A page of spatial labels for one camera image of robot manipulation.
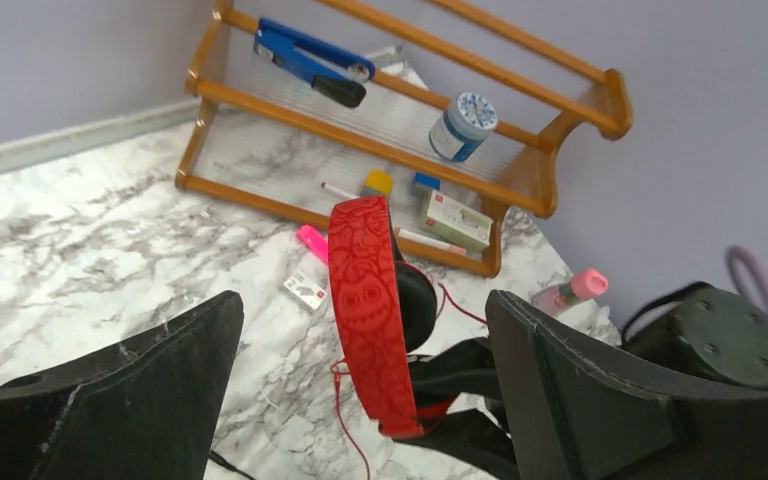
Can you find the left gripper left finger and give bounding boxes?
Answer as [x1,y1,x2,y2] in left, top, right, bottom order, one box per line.
[0,291,244,479]

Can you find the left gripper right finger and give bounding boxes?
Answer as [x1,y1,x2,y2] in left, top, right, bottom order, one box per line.
[485,290,768,479]

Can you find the red black headphones with cable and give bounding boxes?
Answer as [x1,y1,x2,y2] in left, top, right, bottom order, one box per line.
[327,195,491,480]

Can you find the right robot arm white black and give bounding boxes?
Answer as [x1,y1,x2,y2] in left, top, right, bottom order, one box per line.
[411,287,768,479]

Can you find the small pink cup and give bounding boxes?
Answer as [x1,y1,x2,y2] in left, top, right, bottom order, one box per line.
[531,268,609,317]

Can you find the small white card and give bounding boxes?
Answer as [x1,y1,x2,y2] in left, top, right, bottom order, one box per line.
[283,271,327,311]

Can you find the white small box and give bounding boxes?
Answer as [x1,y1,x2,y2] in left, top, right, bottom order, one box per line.
[420,190,494,253]

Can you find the pink highlighter marker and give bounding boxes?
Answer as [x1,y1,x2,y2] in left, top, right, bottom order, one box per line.
[296,225,328,265]

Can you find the small blue block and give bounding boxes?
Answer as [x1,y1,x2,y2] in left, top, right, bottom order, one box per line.
[411,172,442,198]

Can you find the yellow red small block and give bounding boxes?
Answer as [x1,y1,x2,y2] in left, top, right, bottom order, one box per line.
[360,170,393,197]

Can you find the blue white round container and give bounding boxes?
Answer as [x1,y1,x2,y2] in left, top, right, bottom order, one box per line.
[428,91,499,163]

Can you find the orange wooden rack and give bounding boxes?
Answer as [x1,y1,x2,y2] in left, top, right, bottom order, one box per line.
[174,1,633,278]

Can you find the blue black tool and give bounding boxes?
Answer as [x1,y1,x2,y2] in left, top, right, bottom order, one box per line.
[253,17,376,109]

